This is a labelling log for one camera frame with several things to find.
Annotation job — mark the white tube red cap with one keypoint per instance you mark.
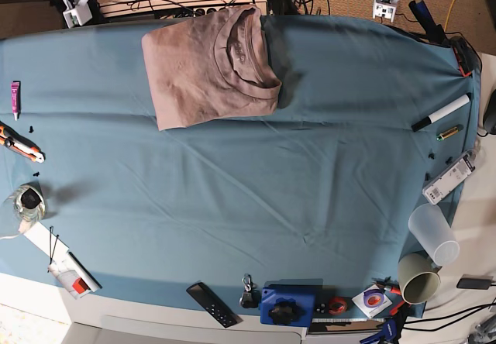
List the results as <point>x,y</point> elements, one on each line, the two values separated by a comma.
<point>73,276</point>

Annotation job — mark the blue block black knob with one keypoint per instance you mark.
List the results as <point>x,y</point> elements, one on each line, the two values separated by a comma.
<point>287,305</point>

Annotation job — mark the blue table cloth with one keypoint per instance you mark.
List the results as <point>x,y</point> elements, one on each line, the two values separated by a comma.
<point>318,193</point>

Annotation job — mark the translucent plastic cup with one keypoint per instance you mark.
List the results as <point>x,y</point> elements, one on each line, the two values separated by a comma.
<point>432,231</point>

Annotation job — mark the pink T-shirt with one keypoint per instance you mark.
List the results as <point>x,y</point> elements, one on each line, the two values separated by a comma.
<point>210,67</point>

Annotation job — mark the green gold battery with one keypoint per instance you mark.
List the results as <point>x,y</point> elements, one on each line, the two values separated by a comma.
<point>448,133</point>

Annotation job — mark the red tape roll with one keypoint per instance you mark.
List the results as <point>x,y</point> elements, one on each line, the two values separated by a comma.
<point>337,306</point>

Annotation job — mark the purple glue tube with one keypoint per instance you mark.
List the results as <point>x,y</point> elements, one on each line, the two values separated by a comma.
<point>15,99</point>

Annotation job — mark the black power adapter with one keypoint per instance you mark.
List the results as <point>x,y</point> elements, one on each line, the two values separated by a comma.
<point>475,283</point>

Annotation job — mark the white paper box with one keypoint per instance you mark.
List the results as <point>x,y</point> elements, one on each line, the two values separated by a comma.
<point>38,235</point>

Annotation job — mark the white purple disc packet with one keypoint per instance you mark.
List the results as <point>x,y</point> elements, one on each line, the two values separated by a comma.
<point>372,301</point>

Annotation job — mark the white black marker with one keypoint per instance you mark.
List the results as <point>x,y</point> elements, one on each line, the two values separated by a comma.
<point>441,113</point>

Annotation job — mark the black orange tool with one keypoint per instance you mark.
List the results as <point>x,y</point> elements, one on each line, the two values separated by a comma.
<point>463,55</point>

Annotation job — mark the black cable ties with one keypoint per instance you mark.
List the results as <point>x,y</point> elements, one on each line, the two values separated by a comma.
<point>53,239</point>

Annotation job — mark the black remote control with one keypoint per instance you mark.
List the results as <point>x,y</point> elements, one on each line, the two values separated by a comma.
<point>212,304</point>

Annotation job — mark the clear tape roll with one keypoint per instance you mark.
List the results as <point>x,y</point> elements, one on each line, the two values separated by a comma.
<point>27,203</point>

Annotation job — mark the orange utility knife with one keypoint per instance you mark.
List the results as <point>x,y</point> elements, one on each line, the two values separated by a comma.
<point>11,140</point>

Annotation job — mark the black power strip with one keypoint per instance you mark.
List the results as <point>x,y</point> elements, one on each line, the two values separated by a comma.
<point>204,10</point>

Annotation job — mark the blue clamp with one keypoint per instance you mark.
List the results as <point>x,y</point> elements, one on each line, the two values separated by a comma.
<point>390,332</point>

